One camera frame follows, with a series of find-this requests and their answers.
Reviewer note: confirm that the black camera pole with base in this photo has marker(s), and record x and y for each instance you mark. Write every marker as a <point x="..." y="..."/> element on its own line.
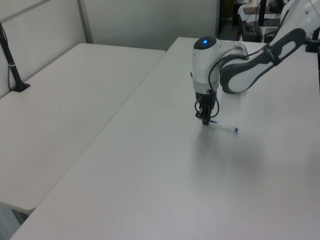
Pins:
<point x="13" y="70"/>

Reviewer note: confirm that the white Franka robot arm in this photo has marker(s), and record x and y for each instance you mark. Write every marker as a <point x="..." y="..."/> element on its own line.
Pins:
<point x="202" y="62"/>

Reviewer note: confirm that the black table clamp mount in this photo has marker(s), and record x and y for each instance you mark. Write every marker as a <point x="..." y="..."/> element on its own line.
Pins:
<point x="312" y="45"/>

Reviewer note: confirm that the white marker with blue cap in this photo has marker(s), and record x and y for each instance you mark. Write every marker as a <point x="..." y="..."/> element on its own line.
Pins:
<point x="225" y="127"/>

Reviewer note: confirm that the white adjacent table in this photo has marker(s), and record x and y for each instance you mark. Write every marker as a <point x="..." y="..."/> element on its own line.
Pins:
<point x="62" y="112"/>

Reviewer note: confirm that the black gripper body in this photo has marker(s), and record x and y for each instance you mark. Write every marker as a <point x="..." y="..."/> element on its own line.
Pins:
<point x="205" y="98"/>

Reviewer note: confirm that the grey metal partition post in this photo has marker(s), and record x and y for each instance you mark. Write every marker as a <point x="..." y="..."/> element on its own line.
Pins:
<point x="85" y="22"/>

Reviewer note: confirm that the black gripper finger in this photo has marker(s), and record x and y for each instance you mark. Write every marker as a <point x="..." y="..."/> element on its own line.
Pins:
<point x="206" y="116"/>
<point x="199" y="116"/>

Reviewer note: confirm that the cluttered background desk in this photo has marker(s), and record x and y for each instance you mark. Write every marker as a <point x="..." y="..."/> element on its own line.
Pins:
<point x="252" y="27"/>

